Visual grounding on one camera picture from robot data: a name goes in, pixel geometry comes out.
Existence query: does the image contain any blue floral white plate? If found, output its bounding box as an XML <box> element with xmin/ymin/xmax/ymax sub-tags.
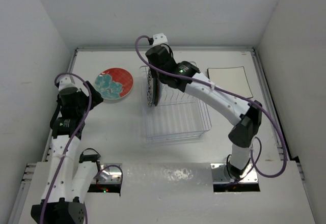
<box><xmin>147</xmin><ymin>69</ymin><xmax>157</xmax><ymax>107</ymax></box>

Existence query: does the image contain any dark teal glazed plate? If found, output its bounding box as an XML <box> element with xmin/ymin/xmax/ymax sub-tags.
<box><xmin>153</xmin><ymin>75</ymin><xmax>161</xmax><ymax>106</ymax></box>

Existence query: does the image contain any large red teal flower plate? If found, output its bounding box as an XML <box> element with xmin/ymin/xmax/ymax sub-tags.
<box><xmin>94</xmin><ymin>68</ymin><xmax>134</xmax><ymax>100</ymax></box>

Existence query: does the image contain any square beige plate black rim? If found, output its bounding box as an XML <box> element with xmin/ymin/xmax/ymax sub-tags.
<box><xmin>207</xmin><ymin>66</ymin><xmax>253</xmax><ymax>98</ymax></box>

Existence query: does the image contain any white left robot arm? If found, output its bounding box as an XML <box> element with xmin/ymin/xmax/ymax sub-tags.
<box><xmin>31</xmin><ymin>87</ymin><xmax>103</xmax><ymax>223</ymax></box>

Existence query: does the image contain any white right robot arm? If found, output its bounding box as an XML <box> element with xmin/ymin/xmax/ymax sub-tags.
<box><xmin>145</xmin><ymin>45</ymin><xmax>262</xmax><ymax>179</ymax></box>

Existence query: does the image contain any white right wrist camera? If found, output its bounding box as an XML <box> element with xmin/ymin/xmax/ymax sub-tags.
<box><xmin>149</xmin><ymin>33</ymin><xmax>168</xmax><ymax>47</ymax></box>

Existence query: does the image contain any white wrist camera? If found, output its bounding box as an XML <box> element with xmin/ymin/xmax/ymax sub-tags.
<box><xmin>58</xmin><ymin>75</ymin><xmax>75</xmax><ymax>92</ymax></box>
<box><xmin>149</xmin><ymin>33</ymin><xmax>168</xmax><ymax>47</ymax></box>

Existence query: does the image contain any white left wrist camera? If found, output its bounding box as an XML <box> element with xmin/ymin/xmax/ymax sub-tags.
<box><xmin>58</xmin><ymin>75</ymin><xmax>75</xmax><ymax>92</ymax></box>

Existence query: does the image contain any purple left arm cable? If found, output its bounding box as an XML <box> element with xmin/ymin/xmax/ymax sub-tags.
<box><xmin>39</xmin><ymin>72</ymin><xmax>125</xmax><ymax>224</ymax></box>

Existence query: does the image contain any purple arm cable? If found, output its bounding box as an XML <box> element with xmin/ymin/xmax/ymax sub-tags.
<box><xmin>39</xmin><ymin>72</ymin><xmax>125</xmax><ymax>224</ymax></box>
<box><xmin>134</xmin><ymin>35</ymin><xmax>288</xmax><ymax>184</ymax></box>

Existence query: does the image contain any white wire dish rack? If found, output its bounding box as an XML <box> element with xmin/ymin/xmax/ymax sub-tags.
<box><xmin>139</xmin><ymin>66</ymin><xmax>211</xmax><ymax>144</ymax></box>

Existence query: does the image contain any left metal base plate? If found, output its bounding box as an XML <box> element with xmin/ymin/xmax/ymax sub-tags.
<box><xmin>94</xmin><ymin>163</ymin><xmax>123</xmax><ymax>184</ymax></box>

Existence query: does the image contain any metal base plate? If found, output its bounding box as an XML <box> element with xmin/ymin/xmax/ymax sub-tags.
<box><xmin>94</xmin><ymin>163</ymin><xmax>123</xmax><ymax>184</ymax></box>
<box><xmin>211</xmin><ymin>163</ymin><xmax>259</xmax><ymax>184</ymax></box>

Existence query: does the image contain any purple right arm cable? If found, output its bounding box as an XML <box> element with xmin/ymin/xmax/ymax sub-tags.
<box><xmin>134</xmin><ymin>35</ymin><xmax>288</xmax><ymax>184</ymax></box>

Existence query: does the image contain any aluminium table edge rail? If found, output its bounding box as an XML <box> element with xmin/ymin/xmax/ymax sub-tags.
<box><xmin>7</xmin><ymin>46</ymin><xmax>291</xmax><ymax>224</ymax></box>

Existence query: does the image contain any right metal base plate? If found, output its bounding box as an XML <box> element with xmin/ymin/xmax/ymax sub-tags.
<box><xmin>211</xmin><ymin>163</ymin><xmax>259</xmax><ymax>184</ymax></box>

